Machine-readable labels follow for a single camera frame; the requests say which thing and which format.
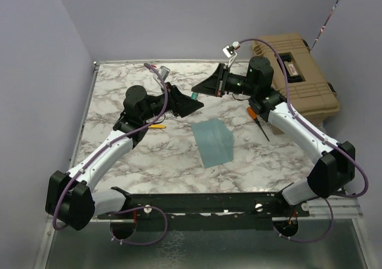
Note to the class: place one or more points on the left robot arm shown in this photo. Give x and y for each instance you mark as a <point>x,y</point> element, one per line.
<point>71,198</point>

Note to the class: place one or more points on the aluminium rail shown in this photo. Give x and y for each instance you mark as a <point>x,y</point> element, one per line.
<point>326,239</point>

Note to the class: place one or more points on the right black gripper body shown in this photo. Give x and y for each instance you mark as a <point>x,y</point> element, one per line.
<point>224,82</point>

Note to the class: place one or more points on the tan plastic tool case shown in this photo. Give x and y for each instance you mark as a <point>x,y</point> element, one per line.
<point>309,92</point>

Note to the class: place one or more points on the yellow utility knife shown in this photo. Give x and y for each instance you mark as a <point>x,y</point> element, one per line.
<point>157,126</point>

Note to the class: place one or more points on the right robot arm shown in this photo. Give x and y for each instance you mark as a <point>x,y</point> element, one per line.
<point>332,160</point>

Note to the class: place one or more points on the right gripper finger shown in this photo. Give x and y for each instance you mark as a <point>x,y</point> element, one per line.
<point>216,76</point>
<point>207,88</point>

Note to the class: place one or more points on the teal envelope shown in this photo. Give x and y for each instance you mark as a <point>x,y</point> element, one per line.
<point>214,142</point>

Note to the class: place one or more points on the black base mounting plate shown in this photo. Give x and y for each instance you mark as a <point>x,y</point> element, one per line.
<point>204,211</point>

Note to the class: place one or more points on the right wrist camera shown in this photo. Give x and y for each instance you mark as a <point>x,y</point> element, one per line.
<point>230,52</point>

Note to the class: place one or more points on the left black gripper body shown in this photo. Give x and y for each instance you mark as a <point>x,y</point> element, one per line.
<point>169,100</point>

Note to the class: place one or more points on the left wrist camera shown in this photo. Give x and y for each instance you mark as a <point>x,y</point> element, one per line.
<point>163,71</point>

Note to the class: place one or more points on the orange handled screwdriver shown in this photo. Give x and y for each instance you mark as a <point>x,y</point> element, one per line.
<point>254,117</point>

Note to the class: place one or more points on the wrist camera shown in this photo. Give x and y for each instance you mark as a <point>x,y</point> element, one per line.
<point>163,71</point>
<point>230,52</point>

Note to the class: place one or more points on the green glue stick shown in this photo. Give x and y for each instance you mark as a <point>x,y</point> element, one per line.
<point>194,95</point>

